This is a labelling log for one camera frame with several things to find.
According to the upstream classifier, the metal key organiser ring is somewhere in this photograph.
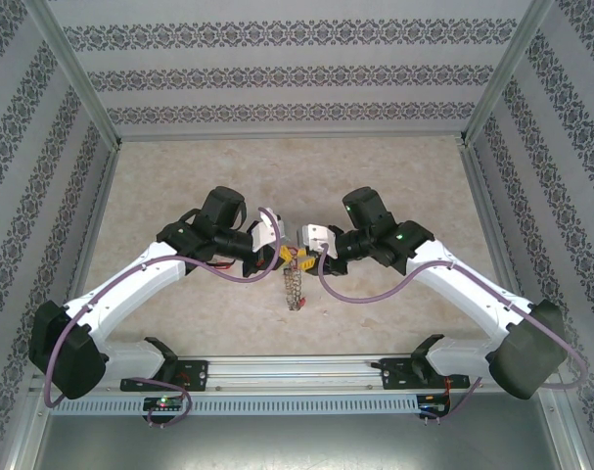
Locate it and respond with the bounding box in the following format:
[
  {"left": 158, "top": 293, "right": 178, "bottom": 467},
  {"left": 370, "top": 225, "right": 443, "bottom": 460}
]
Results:
[{"left": 281, "top": 265, "right": 308, "bottom": 313}]

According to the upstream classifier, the grey metal panel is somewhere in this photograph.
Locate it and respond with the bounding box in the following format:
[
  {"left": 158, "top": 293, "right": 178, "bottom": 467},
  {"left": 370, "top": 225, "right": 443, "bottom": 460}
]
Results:
[{"left": 31, "top": 413, "right": 579, "bottom": 470}]

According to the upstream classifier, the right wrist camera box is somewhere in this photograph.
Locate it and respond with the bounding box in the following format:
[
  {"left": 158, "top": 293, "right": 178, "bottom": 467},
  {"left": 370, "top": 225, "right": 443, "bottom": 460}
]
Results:
[{"left": 300, "top": 222, "right": 339, "bottom": 256}]

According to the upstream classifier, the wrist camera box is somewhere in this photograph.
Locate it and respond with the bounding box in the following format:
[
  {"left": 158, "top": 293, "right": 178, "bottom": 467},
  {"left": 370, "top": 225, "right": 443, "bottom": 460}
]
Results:
[
  {"left": 300, "top": 222, "right": 339, "bottom": 256},
  {"left": 250, "top": 207, "right": 284, "bottom": 246}
]

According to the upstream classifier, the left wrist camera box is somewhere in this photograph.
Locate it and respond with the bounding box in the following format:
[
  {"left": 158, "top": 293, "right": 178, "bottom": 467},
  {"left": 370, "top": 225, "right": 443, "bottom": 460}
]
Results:
[{"left": 250, "top": 207, "right": 284, "bottom": 246}]

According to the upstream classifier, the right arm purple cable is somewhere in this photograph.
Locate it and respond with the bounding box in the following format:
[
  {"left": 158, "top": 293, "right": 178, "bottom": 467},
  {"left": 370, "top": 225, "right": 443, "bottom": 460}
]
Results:
[{"left": 318, "top": 242, "right": 587, "bottom": 425}]

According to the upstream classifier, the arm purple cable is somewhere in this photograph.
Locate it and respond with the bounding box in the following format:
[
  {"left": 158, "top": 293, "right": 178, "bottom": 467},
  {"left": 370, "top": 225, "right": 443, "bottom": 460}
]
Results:
[
  {"left": 318, "top": 242, "right": 587, "bottom": 425},
  {"left": 44, "top": 205, "right": 282, "bottom": 428}
]

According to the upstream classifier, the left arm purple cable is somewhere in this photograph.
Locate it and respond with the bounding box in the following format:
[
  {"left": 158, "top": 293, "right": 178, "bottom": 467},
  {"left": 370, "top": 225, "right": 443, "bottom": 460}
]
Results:
[{"left": 44, "top": 205, "right": 282, "bottom": 428}]

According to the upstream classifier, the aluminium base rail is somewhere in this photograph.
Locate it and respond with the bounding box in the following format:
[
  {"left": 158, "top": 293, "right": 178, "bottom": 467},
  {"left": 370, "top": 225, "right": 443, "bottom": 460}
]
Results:
[{"left": 30, "top": 355, "right": 566, "bottom": 394}]

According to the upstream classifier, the aluminium side rail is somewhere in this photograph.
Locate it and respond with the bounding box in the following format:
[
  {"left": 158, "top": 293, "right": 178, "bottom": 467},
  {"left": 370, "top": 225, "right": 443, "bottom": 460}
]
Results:
[
  {"left": 49, "top": 144, "right": 124, "bottom": 361},
  {"left": 460, "top": 141, "right": 542, "bottom": 356}
]

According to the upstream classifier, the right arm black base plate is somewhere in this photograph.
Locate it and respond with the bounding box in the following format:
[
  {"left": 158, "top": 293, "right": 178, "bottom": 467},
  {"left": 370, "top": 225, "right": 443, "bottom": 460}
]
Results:
[{"left": 382, "top": 358, "right": 473, "bottom": 392}]

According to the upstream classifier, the grey slotted cable duct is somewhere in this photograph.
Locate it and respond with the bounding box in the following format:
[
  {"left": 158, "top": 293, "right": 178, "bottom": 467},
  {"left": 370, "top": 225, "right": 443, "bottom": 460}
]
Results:
[{"left": 49, "top": 395, "right": 421, "bottom": 416}]

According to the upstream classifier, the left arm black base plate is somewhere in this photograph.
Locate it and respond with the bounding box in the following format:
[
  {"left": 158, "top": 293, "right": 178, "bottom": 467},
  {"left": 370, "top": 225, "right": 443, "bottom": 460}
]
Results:
[{"left": 120, "top": 359, "right": 210, "bottom": 393}]

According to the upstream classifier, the aluminium frame post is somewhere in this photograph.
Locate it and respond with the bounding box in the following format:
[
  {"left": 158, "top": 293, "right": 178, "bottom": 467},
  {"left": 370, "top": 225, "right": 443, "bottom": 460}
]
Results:
[
  {"left": 24, "top": 0, "right": 121, "bottom": 148},
  {"left": 461, "top": 0, "right": 558, "bottom": 148}
]

